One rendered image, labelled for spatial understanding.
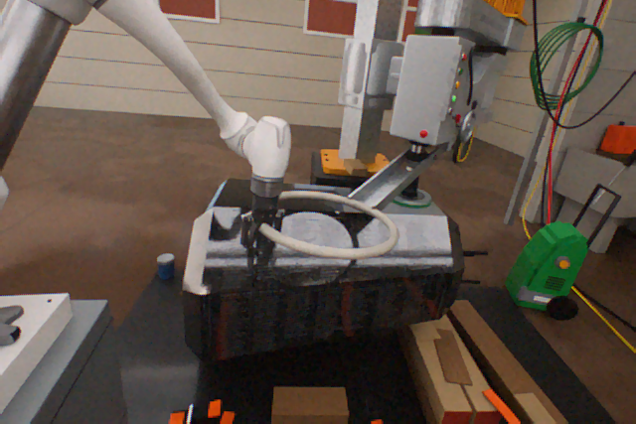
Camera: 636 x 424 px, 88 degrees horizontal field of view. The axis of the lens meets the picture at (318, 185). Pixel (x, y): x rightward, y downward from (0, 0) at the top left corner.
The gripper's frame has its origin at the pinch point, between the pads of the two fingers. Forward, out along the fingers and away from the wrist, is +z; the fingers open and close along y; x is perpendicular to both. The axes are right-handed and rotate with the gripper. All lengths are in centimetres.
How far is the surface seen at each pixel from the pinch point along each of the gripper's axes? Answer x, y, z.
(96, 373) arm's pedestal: -4.9, -42.0, 21.0
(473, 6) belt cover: 3, 79, -88
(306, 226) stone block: 20.1, 31.0, 3.9
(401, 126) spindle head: 18, 72, -40
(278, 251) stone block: 18.8, 18.6, 12.3
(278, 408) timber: -1, 15, 70
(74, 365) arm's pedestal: -11.2, -45.9, 10.8
